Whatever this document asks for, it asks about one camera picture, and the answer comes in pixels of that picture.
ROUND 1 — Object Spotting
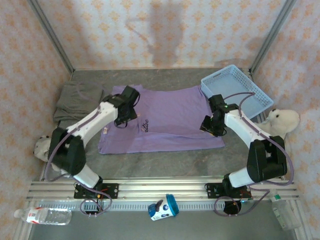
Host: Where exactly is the slotted grey cable duct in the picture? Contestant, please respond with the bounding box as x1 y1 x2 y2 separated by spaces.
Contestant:
39 199 273 212

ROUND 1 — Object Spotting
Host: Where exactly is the white plush toy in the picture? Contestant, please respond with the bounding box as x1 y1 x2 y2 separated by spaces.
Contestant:
256 108 301 140

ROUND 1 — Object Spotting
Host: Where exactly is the paper cup with blue lid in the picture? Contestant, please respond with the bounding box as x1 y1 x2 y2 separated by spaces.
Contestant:
147 193 180 222

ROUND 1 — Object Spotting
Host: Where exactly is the grey plush toy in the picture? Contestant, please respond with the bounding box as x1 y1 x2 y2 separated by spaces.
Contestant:
33 135 74 179

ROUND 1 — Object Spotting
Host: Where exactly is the grey garment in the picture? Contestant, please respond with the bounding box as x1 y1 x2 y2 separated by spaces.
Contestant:
53 81 106 123

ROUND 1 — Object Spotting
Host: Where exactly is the purple t-shirt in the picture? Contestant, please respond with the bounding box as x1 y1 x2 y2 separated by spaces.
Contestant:
97 84 225 155

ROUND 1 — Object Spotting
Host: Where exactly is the clear water bottle red label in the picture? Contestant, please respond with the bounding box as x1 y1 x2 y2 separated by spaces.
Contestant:
13 206 73 226

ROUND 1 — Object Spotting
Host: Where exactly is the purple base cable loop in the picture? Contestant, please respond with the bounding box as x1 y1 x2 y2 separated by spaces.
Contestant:
79 191 115 218
213 196 254 218

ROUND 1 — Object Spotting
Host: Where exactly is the clear bottle green label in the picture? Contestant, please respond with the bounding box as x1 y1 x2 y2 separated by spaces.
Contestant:
269 191 303 231

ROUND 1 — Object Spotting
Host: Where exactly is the aluminium rail frame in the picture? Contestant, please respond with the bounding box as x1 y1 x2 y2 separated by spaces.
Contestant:
24 176 300 201

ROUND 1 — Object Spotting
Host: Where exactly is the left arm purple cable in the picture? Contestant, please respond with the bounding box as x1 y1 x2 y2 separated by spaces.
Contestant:
43 81 107 183

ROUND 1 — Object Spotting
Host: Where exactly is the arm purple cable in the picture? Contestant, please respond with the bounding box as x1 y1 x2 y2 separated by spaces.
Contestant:
223 91 296 201
43 81 107 183

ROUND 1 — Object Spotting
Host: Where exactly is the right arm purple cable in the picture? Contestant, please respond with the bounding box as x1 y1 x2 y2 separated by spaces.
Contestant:
223 91 296 201

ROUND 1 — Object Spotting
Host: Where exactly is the aluminium frame post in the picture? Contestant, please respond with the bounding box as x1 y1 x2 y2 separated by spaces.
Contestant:
249 0 298 74
26 0 75 74

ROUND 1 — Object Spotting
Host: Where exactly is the light blue plastic basket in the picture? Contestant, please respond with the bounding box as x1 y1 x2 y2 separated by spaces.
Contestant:
200 64 275 121

